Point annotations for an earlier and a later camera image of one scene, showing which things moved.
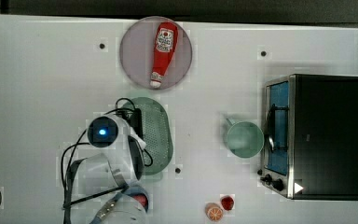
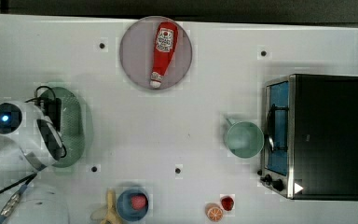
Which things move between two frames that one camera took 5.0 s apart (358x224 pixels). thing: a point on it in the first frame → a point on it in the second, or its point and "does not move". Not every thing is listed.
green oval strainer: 157,133 → 72,126
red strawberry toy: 227,203 does not move
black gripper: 133,116 → 51,108
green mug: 244,139 does not move
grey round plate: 137,52 does not move
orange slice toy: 213,212 does not move
